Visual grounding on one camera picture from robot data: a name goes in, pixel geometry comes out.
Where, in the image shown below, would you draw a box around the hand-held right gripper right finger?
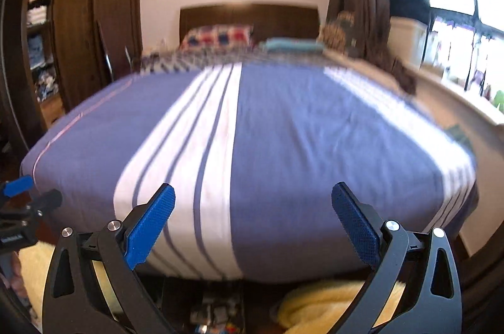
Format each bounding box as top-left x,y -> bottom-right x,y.
331,181 -> 464,334

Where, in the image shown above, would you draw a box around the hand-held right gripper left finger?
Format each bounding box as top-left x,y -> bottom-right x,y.
41,182 -> 176,334

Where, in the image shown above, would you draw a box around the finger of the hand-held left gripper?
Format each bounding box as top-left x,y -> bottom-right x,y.
0,174 -> 35,201
0,188 -> 64,225

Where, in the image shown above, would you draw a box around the black bin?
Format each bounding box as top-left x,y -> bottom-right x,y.
185,285 -> 249,334

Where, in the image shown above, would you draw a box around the person's left hand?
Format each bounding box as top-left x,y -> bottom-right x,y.
6,251 -> 31,309

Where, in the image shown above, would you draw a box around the blue white striped blanket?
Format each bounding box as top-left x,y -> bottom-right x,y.
20,62 -> 479,284

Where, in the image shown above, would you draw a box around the yellow fluffy rug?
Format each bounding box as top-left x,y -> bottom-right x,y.
18,241 -> 409,334

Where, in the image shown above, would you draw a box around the stacks of folded clothes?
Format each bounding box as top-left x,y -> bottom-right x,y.
25,0 -> 60,103

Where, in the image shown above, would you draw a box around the grey zigzag bedsheet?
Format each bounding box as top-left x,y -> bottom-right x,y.
139,50 -> 336,76

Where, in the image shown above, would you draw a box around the dark wooden wardrobe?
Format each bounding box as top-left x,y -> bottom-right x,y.
0,0 -> 145,131

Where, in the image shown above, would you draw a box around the teal folded cloth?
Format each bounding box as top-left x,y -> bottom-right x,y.
263,37 -> 326,55

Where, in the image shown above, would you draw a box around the white storage box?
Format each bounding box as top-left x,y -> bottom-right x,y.
389,17 -> 431,68

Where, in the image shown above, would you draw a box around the brown patterned cushion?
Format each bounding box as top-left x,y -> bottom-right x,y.
320,10 -> 360,52

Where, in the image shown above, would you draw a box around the red blue checked pillow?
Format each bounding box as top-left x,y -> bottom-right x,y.
180,25 -> 255,50

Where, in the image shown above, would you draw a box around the dark wooden headboard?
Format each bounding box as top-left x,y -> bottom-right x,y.
179,3 -> 321,44

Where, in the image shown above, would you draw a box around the black cloth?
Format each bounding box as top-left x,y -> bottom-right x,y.
387,0 -> 432,20

